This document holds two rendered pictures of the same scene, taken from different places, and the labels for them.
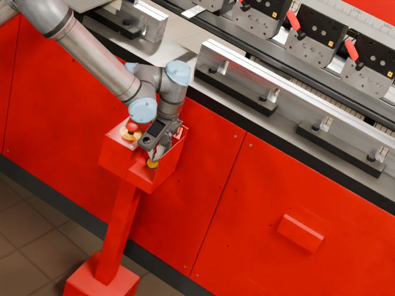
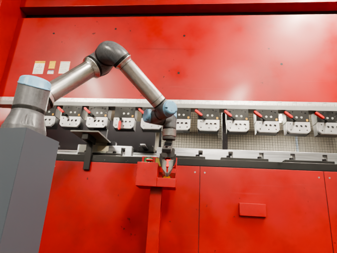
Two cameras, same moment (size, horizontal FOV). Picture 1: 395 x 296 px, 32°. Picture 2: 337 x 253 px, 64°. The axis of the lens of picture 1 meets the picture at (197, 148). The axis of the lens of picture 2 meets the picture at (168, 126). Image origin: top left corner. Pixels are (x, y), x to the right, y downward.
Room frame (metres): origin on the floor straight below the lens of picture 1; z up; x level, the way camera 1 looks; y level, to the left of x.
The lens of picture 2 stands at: (0.33, 0.46, 0.53)
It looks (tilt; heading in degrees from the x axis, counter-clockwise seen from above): 18 degrees up; 346
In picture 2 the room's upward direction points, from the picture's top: 3 degrees clockwise
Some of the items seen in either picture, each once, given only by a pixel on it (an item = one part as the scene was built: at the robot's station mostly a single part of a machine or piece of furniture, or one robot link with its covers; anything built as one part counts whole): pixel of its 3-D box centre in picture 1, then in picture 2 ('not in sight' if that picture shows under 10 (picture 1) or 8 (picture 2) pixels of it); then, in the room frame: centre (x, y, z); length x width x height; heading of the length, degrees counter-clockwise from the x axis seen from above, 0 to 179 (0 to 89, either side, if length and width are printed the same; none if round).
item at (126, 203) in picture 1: (119, 226); (152, 244); (1.74, 0.16, 0.39); 0.06 x 0.06 x 0.54; 73
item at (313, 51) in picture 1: (317, 33); (208, 121); (2.01, -0.24, 1.18); 0.15 x 0.09 x 0.17; 71
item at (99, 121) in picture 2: not in sight; (99, 118); (2.28, 0.52, 1.18); 0.15 x 0.09 x 0.17; 71
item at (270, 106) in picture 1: (235, 90); (182, 158); (2.02, -0.06, 0.89); 0.30 x 0.05 x 0.03; 71
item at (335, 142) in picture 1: (340, 148); (243, 160); (1.89, -0.43, 0.89); 0.30 x 0.05 x 0.03; 71
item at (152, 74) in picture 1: (141, 80); (155, 116); (1.66, 0.21, 1.03); 0.11 x 0.11 x 0.08; 17
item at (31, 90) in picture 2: not in sight; (32, 94); (1.38, 0.75, 0.94); 0.13 x 0.12 x 0.14; 17
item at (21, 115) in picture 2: not in sight; (26, 122); (1.38, 0.75, 0.82); 0.15 x 0.15 x 0.10
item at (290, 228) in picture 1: (300, 234); (252, 210); (1.78, -0.42, 0.58); 0.15 x 0.02 x 0.07; 71
